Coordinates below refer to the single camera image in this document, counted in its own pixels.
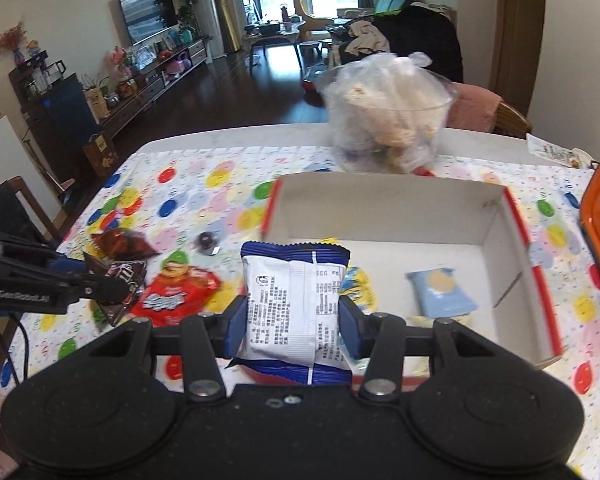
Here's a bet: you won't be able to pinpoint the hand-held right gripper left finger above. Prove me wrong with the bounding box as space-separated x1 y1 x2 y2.
79 294 249 404

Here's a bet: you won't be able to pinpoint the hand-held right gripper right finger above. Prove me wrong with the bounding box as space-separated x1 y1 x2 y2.
339 295 509 404

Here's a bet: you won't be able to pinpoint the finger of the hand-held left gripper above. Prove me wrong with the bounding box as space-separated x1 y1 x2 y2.
61 273 132 312
0 226 107 277

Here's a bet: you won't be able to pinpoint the dark brown candy packet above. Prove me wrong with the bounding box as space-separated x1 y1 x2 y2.
82 252 148 328

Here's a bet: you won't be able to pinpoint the brown foil snack bag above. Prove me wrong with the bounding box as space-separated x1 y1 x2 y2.
91 227 162 261

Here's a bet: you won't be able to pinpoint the blue white snack packet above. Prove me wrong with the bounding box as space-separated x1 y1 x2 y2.
232 241 353 386

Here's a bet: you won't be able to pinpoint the red chips bag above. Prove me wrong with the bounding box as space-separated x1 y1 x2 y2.
130 255 222 328

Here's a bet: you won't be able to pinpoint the light blue biscuit packet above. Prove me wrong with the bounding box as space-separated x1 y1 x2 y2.
406 267 479 318

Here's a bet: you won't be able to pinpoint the red cardboard box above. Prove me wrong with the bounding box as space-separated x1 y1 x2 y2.
240 172 565 391

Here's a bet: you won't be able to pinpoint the clear container with bagged snacks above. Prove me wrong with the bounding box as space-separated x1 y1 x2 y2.
320 51 456 175

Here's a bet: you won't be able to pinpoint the dark wooden chair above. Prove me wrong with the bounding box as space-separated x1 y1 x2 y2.
0 176 61 246

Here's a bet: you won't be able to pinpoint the small round dark candy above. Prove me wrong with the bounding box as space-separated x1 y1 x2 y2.
195 231 221 255

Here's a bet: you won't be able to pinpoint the brown paper bag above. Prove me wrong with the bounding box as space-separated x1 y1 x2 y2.
83 132 120 176

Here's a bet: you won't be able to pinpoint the balloon print tablecloth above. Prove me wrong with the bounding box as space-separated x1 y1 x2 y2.
0 145 600 480

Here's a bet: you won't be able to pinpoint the dark side cabinet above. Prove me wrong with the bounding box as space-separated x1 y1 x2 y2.
9 72 101 181

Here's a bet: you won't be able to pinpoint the long television cabinet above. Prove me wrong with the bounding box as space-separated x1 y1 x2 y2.
87 37 213 136

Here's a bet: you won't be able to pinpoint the dried flowers in vase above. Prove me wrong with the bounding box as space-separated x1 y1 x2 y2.
0 22 28 66

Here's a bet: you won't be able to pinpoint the flat screen television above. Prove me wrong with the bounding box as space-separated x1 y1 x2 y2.
119 0 178 47

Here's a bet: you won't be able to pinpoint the green potted plant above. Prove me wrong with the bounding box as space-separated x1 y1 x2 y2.
177 0 203 31

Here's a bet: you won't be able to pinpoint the round coffee table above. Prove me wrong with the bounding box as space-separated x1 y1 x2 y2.
245 22 301 68

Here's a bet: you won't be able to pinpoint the white tower air conditioner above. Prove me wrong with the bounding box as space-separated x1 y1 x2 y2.
187 0 226 58

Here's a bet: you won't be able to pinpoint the sofa with dark clothes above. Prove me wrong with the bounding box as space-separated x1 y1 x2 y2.
330 0 463 83

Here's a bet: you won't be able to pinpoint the wooden giraffe figure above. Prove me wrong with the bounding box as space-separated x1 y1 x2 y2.
285 0 333 36

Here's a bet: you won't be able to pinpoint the black cable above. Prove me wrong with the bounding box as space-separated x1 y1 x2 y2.
0 315 32 386

